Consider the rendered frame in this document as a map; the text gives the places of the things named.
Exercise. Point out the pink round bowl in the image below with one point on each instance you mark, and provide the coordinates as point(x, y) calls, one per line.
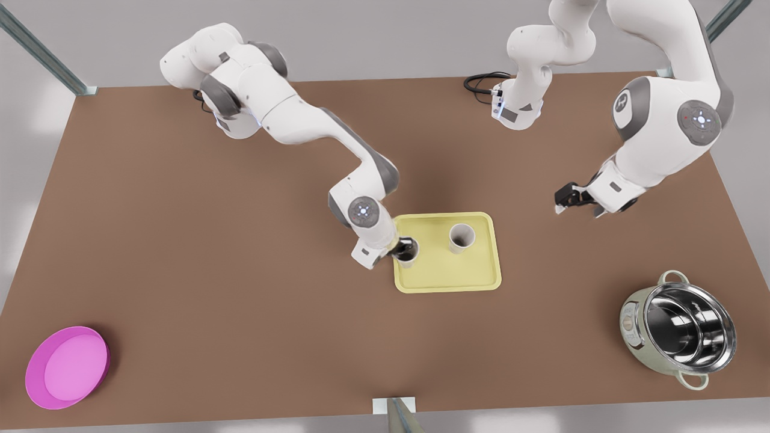
point(67, 367)

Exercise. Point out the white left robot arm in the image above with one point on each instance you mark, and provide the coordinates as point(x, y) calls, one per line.
point(662, 120)

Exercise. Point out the yellow rectangular tray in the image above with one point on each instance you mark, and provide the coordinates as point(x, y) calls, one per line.
point(445, 270)

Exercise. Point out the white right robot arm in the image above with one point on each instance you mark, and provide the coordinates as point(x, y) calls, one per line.
point(289, 114)

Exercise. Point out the white IKEA cup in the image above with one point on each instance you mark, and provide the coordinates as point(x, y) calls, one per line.
point(408, 252)
point(461, 238)

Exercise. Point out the silver frame post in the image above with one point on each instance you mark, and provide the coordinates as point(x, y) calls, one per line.
point(42, 51)
point(716, 27)
point(398, 415)

